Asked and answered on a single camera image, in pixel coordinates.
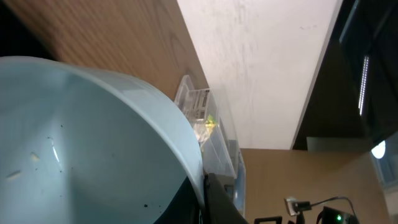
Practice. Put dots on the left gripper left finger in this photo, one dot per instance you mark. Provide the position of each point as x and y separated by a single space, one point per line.
184 207

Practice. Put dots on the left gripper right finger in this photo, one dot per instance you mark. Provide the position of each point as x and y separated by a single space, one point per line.
219 209

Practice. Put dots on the clear plastic bin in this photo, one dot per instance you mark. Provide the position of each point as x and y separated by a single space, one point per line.
220 149

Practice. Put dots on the yellow snack wrapper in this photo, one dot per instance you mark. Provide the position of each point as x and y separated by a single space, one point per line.
210 123

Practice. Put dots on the light blue rice bowl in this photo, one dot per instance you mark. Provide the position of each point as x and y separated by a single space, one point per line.
81 145

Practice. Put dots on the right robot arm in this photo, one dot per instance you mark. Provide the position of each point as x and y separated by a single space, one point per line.
326 216

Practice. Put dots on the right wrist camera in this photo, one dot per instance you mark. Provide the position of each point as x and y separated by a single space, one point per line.
295 207

